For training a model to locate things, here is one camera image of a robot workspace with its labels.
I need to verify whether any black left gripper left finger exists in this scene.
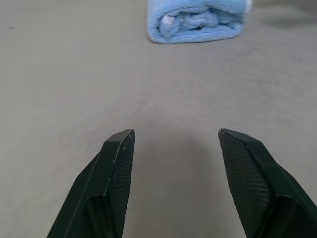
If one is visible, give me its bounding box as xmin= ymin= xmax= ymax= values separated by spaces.
xmin=46 ymin=128 xmax=136 ymax=238

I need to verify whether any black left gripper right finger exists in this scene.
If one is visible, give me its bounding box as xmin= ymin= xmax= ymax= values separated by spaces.
xmin=217 ymin=127 xmax=317 ymax=238

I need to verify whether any light blue towel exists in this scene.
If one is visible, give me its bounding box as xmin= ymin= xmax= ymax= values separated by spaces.
xmin=147 ymin=0 xmax=254 ymax=45

